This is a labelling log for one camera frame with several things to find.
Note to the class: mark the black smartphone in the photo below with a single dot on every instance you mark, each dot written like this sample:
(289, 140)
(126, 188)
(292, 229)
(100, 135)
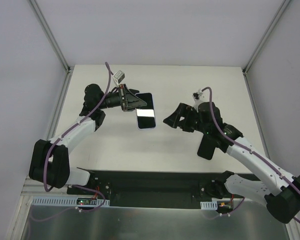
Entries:
(134, 91)
(146, 111)

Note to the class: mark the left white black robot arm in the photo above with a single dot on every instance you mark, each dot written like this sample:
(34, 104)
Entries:
(50, 163)

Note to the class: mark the aluminium frame post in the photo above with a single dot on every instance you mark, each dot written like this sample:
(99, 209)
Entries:
(34, 5)
(266, 35)

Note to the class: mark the front aluminium rail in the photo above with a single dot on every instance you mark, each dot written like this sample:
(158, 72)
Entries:
(35, 188)

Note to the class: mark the left aluminium frame post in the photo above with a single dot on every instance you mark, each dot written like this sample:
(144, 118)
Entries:
(34, 5)

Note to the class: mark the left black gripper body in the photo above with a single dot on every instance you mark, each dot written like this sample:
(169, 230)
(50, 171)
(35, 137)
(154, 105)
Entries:
(124, 97)

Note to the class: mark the right aluminium frame post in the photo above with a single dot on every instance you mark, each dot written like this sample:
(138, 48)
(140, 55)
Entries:
(266, 35)

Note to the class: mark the black phone case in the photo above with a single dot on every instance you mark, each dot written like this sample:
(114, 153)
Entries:
(206, 148)

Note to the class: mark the left white cable duct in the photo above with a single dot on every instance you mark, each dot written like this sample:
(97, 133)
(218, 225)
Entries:
(69, 202)

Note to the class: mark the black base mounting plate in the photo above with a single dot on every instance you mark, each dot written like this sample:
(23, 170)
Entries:
(146, 189)

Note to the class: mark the lilac phone case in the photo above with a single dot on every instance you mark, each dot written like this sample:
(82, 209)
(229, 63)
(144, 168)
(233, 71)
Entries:
(147, 128)

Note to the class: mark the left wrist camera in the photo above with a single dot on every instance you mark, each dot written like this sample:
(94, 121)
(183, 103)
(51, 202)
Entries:
(118, 77)

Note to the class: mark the white cable duct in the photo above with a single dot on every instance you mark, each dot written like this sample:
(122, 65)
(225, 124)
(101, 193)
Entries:
(209, 205)
(69, 202)

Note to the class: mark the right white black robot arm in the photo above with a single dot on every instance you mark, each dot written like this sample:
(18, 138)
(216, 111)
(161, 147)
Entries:
(276, 189)

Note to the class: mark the right white cable duct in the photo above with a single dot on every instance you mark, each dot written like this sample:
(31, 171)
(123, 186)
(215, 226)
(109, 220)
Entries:
(209, 205)

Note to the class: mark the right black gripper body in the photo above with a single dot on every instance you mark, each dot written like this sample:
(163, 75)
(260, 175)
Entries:
(185, 118)

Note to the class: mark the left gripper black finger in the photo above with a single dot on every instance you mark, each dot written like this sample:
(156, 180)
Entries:
(129, 108)
(131, 100)

